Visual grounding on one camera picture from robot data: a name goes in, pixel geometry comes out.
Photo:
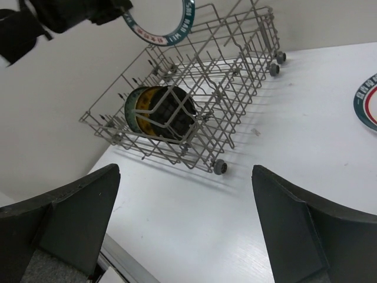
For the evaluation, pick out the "blue white patterned plate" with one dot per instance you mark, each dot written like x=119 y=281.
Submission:
x=129 y=108

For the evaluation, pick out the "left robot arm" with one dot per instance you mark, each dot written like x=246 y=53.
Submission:
x=14 y=43

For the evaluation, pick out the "grey wire dish rack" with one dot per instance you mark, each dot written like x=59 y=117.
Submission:
x=207 y=82

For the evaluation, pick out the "yellow patterned plate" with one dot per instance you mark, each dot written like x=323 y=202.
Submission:
x=143 y=103

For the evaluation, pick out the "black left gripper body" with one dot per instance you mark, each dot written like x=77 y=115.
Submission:
x=61 y=15

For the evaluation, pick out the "white plate teal lettered rim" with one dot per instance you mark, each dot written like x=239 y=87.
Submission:
x=161 y=22

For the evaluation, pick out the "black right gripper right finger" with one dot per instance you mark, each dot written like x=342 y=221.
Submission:
x=310 y=238

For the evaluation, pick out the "silver aluminium front rail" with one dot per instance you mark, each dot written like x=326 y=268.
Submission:
x=113 y=255

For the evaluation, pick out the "white plate teal red rim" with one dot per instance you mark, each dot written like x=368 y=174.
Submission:
x=362 y=100

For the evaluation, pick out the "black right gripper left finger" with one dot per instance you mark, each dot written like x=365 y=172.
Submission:
x=57 y=236

